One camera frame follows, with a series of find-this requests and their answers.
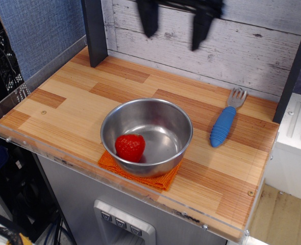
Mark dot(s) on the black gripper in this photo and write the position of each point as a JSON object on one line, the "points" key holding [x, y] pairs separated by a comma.
{"points": [[204, 13]]}

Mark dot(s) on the blue handled metal fork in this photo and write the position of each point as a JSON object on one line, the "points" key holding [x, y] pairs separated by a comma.
{"points": [[222, 126]]}

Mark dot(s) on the stainless steel bowl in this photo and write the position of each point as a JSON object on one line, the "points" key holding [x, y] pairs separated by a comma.
{"points": [[165, 127]]}

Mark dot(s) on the red toy strawberry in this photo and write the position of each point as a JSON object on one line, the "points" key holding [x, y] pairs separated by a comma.
{"points": [[130, 147]]}

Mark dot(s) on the orange cloth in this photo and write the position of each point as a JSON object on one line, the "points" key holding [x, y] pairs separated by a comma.
{"points": [[162, 182]]}

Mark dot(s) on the black crate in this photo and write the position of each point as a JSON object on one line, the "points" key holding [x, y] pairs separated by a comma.
{"points": [[10, 75]]}

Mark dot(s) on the white ribbed appliance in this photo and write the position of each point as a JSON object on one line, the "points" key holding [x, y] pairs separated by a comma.
{"points": [[283, 170]]}

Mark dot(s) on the silver dispenser button panel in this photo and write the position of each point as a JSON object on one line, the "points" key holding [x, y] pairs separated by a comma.
{"points": [[119, 227]]}

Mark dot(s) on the dark left shelf post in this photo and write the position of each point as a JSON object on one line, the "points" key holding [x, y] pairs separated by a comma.
{"points": [[95, 31]]}

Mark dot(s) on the dark shelf post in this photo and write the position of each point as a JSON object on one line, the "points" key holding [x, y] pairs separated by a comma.
{"points": [[289, 87], [95, 31]]}

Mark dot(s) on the dark right shelf post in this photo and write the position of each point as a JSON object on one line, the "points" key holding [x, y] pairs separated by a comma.
{"points": [[289, 87]]}

